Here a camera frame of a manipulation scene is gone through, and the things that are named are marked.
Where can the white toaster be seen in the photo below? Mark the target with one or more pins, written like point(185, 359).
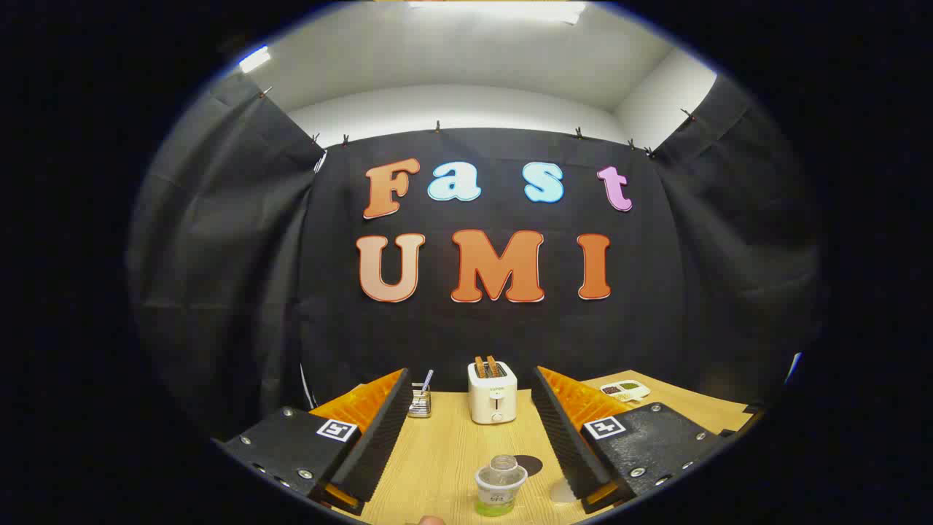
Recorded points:
point(493, 401)

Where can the small ceiling light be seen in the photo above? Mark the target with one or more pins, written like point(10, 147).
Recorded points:
point(255, 59)

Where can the clear juice bottle white label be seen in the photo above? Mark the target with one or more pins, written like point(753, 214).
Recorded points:
point(500, 485)

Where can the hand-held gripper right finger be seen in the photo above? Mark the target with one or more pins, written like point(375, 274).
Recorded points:
point(565, 437)

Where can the long ceiling light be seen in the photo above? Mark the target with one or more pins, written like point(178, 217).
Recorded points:
point(503, 10)

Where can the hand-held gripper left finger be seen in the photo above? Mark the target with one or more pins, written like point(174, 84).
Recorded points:
point(379, 445)

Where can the wooden table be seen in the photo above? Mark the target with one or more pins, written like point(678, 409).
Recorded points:
point(444, 452)

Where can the dark brown round coaster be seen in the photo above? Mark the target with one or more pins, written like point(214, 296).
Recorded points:
point(533, 465)

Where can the white divided dish with beans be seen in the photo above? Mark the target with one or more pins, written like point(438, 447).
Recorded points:
point(625, 391)

